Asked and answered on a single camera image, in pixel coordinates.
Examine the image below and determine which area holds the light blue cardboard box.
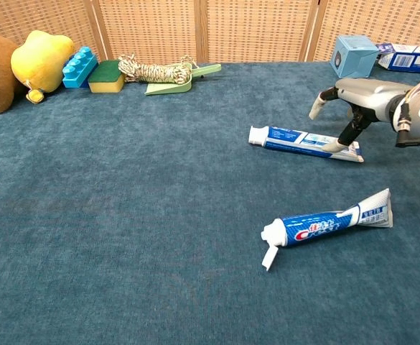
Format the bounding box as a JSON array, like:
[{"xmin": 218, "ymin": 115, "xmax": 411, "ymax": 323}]
[{"xmin": 330, "ymin": 34, "xmax": 380, "ymax": 79}]

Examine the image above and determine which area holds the light green dustpan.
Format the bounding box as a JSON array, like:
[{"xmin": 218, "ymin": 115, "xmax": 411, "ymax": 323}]
[{"xmin": 144, "ymin": 63, "xmax": 222, "ymax": 96}]

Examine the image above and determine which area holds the blue table cloth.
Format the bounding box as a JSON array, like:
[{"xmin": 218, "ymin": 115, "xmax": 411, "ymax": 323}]
[{"xmin": 0, "ymin": 61, "xmax": 420, "ymax": 345}]

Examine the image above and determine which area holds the toothpaste tube with Crest logo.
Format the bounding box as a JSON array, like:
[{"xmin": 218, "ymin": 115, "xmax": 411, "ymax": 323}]
[{"xmin": 261, "ymin": 187, "xmax": 393, "ymax": 272}]

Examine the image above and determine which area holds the toothpaste tube with text print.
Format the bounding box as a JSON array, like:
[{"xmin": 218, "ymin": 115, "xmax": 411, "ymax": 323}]
[{"xmin": 248, "ymin": 125, "xmax": 365, "ymax": 163}]

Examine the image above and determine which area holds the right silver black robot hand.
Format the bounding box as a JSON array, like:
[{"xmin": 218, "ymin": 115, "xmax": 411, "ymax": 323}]
[{"xmin": 308, "ymin": 78, "xmax": 417, "ymax": 154}]

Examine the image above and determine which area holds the yellow pear plush toy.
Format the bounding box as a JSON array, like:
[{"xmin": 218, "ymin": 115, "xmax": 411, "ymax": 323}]
[{"xmin": 10, "ymin": 30, "xmax": 76, "ymax": 105}]

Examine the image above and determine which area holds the blue white carton box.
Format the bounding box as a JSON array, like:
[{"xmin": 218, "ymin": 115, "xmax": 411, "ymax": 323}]
[{"xmin": 375, "ymin": 42, "xmax": 420, "ymax": 75}]

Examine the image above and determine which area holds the blue toy building block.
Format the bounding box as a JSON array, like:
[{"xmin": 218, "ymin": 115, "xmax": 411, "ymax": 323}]
[{"xmin": 62, "ymin": 46, "xmax": 99, "ymax": 89}]

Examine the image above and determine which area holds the green yellow sponge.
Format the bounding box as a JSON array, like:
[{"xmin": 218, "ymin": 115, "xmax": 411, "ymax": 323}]
[{"xmin": 88, "ymin": 60, "xmax": 126, "ymax": 94}]

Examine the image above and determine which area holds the braided rope bundle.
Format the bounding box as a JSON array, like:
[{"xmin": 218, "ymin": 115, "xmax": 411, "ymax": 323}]
[{"xmin": 118, "ymin": 54, "xmax": 192, "ymax": 86}]

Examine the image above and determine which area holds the woven bamboo folding screen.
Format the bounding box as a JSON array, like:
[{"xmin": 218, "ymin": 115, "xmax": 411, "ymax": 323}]
[{"xmin": 0, "ymin": 0, "xmax": 420, "ymax": 66}]

